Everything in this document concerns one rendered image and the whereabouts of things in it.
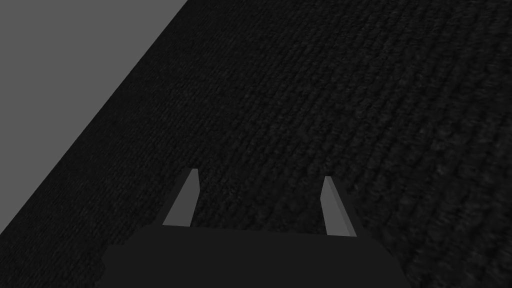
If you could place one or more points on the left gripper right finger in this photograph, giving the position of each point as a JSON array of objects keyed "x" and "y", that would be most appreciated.
[{"x": 338, "y": 214}]

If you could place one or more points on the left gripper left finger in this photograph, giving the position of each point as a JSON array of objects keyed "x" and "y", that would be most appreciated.
[{"x": 182, "y": 204}]

